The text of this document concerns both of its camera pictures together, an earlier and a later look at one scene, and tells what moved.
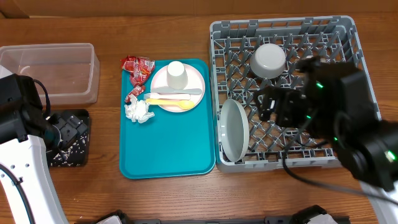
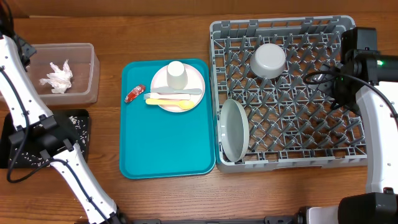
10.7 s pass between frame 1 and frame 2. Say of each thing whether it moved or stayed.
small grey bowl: stayed
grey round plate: stayed
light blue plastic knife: stayed
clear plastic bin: stayed
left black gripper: moved
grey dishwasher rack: stayed
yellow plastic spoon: stayed
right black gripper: moved
